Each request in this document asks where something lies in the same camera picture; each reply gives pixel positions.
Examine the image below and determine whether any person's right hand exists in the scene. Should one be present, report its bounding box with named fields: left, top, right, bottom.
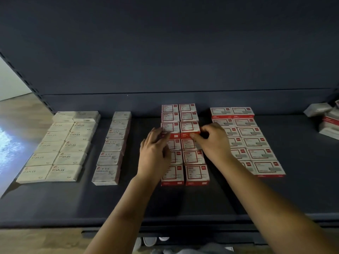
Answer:
left=191, top=122, right=234, bottom=163

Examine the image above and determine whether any person's left hand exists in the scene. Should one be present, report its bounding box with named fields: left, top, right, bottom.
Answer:
left=137, top=127, right=173, bottom=180

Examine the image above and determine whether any dark metal shelf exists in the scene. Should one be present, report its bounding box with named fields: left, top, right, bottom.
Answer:
left=0, top=0, right=339, bottom=247

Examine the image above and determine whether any pile of red white boxes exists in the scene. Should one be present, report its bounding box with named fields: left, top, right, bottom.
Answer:
left=319, top=100, right=339, bottom=141

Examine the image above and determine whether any person's left forearm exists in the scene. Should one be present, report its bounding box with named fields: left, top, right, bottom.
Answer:
left=85, top=174, right=160, bottom=254

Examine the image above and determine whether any person's right forearm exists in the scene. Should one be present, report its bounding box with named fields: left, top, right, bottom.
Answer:
left=220, top=156, right=339, bottom=254

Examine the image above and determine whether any person's grey clothing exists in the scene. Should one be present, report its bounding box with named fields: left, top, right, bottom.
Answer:
left=151, top=242, right=234, bottom=254

